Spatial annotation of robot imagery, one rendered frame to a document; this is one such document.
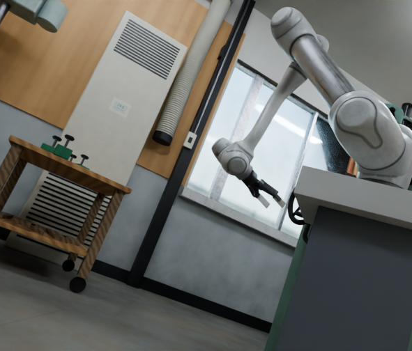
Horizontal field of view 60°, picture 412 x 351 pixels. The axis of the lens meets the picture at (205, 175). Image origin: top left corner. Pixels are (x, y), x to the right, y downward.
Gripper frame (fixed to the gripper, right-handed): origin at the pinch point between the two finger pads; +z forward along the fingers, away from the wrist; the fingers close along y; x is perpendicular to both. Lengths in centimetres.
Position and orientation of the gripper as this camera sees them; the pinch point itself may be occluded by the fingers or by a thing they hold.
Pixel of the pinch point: (274, 204)
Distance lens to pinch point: 174.5
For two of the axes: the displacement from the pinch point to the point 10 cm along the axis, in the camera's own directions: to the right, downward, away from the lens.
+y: -3.7, 1.0, 9.2
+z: 6.8, 7.1, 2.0
